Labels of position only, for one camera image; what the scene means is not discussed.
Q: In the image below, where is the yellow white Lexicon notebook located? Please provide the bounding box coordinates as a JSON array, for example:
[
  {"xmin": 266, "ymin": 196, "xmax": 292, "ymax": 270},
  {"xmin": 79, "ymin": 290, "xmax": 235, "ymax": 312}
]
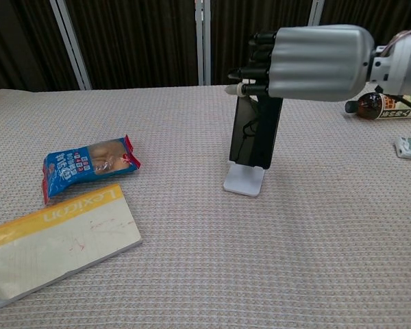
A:
[{"xmin": 0, "ymin": 184, "xmax": 144, "ymax": 303}]

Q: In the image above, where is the black folding screen grey frame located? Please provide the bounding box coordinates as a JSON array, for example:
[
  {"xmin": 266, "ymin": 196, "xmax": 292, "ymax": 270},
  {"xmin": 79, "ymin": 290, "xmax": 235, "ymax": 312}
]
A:
[{"xmin": 0, "ymin": 0, "xmax": 411, "ymax": 92}]

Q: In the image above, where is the brown drink bottle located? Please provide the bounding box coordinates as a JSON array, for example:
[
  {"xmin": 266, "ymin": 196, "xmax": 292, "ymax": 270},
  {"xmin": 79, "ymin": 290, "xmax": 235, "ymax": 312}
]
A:
[{"xmin": 345, "ymin": 91, "xmax": 411, "ymax": 121}]

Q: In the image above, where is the blue biscuit snack bag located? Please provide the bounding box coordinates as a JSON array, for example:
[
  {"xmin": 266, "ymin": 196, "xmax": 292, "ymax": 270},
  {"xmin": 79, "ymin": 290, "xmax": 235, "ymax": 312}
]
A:
[{"xmin": 42, "ymin": 134, "xmax": 142, "ymax": 206}]

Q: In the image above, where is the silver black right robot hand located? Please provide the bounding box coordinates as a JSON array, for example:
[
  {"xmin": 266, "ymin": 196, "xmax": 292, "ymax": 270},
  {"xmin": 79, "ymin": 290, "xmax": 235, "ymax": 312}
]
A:
[{"xmin": 225, "ymin": 23, "xmax": 376, "ymax": 102}]

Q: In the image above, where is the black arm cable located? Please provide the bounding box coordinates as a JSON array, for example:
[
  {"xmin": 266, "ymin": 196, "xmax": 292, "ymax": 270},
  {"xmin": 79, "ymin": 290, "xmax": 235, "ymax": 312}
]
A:
[{"xmin": 375, "ymin": 91, "xmax": 411, "ymax": 116}]

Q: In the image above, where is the black smartphone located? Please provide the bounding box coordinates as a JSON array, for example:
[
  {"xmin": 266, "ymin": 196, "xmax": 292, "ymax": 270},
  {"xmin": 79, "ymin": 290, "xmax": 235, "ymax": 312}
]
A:
[{"xmin": 229, "ymin": 95, "xmax": 284, "ymax": 171}]

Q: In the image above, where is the white phone stand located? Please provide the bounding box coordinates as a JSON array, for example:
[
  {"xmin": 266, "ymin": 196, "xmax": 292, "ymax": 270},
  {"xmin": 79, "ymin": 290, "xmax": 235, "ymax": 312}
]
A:
[{"xmin": 223, "ymin": 163, "xmax": 266, "ymax": 197}]

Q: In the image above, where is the beige woven tablecloth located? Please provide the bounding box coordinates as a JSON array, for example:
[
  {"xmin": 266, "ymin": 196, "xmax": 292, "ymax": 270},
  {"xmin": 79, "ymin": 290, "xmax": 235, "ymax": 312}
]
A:
[{"xmin": 0, "ymin": 84, "xmax": 411, "ymax": 329}]

